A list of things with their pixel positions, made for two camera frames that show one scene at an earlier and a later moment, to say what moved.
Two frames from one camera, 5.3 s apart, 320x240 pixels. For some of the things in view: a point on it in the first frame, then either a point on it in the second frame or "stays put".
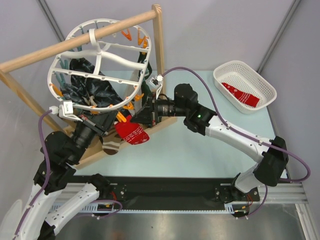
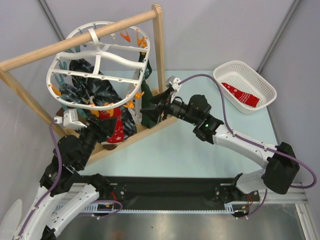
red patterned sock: [132, 132] -> [118, 135]
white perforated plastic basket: [245, 88] stays put
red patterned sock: [248, 99] stays put
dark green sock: [138, 92] stays put
